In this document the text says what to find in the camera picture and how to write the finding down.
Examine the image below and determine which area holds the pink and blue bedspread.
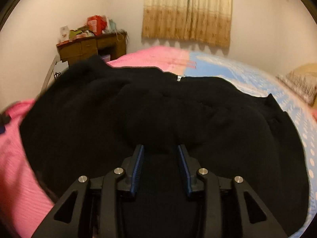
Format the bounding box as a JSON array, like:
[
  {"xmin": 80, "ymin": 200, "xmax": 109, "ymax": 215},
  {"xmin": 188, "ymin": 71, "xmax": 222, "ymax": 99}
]
[{"xmin": 1, "ymin": 46, "xmax": 316, "ymax": 237}]

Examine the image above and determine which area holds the green clothes pile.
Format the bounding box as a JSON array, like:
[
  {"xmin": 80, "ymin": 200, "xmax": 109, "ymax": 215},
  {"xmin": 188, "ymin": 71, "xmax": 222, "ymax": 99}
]
[{"xmin": 69, "ymin": 26, "xmax": 95, "ymax": 40}]

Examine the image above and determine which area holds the white paper bag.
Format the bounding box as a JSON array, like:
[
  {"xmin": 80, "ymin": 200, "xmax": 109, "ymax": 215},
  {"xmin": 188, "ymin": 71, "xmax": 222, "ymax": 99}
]
[{"xmin": 53, "ymin": 61, "xmax": 69, "ymax": 80}]

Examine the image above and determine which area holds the beige patterned window curtain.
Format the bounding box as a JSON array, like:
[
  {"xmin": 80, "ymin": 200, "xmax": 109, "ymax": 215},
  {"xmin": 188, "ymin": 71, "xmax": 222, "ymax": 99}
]
[{"xmin": 142, "ymin": 0, "xmax": 232, "ymax": 48}]

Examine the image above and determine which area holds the cream wooden headboard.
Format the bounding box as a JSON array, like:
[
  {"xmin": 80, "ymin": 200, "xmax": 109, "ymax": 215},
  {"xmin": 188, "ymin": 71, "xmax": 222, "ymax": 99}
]
[{"xmin": 294, "ymin": 63, "xmax": 317, "ymax": 77}]

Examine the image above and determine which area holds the brown wooden desk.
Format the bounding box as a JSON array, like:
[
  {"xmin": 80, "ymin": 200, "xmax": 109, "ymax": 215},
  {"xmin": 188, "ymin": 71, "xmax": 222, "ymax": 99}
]
[{"xmin": 56, "ymin": 31, "xmax": 128, "ymax": 66}]

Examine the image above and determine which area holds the patterned grey pillow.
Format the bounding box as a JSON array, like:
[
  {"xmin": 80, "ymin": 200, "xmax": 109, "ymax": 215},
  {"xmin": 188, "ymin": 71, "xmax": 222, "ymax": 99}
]
[{"xmin": 277, "ymin": 71, "xmax": 316, "ymax": 105}]

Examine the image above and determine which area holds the white card on desk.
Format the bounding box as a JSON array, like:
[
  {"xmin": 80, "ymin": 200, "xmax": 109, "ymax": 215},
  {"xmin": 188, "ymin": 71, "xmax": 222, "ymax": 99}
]
[{"xmin": 59, "ymin": 26, "xmax": 69, "ymax": 42}]

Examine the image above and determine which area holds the black zip jacket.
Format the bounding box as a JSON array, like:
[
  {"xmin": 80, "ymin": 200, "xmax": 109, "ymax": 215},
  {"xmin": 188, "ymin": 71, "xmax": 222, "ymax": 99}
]
[{"xmin": 19, "ymin": 57, "xmax": 309, "ymax": 237}]

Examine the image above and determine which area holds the red gift bag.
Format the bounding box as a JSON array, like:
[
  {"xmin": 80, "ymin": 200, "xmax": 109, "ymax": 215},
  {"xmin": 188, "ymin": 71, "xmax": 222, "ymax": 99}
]
[{"xmin": 87, "ymin": 15, "xmax": 107, "ymax": 36}]

